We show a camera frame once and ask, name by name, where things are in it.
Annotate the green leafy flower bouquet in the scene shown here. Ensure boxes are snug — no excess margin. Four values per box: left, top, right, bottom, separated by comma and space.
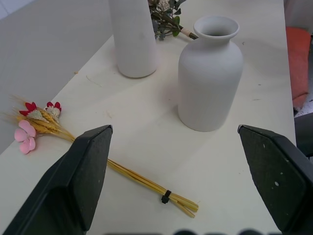
147, 0, 199, 41

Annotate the short white ceramic vase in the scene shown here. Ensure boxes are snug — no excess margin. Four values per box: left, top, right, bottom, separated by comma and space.
178, 15, 244, 133

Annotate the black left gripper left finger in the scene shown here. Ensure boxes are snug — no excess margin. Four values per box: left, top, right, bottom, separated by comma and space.
0, 124, 113, 235

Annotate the dried wheat flower bundle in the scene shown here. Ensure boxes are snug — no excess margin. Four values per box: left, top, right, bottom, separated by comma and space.
1, 94, 199, 218

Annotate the tall white ceramic vase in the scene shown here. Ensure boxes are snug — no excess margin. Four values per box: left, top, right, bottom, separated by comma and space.
108, 0, 157, 79

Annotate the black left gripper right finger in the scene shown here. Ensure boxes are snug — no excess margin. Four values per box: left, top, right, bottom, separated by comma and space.
237, 124, 313, 235

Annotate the orange fabric seat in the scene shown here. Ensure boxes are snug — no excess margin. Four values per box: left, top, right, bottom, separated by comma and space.
285, 26, 312, 100

